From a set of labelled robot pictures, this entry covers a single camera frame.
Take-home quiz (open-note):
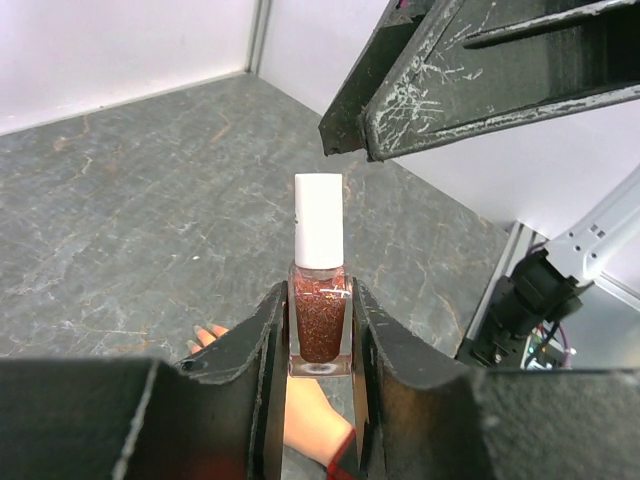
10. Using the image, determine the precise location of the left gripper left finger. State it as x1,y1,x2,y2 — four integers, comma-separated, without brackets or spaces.
1,283,288,479

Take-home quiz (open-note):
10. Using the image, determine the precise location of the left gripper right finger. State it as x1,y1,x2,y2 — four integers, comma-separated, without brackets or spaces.
352,282,639,479

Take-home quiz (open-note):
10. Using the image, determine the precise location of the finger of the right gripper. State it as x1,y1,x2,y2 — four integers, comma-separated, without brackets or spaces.
319,1,440,156
363,1,639,161

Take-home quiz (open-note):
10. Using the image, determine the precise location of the white nail polish cap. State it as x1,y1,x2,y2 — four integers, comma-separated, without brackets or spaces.
294,173,344,270

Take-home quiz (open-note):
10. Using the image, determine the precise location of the glitter nail polish bottle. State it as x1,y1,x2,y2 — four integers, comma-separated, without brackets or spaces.
287,172,357,379

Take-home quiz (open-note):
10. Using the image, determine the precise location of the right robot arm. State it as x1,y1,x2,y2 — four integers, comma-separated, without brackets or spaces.
319,1,639,368

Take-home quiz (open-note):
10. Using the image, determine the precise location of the red plaid sleeve forearm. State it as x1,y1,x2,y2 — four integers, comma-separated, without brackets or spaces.
326,428,366,480

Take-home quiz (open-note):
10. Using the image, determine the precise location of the mannequin hand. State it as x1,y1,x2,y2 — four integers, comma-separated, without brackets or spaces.
185,323,357,466

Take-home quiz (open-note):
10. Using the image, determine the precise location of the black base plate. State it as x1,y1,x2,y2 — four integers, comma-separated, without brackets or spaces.
453,222,566,371

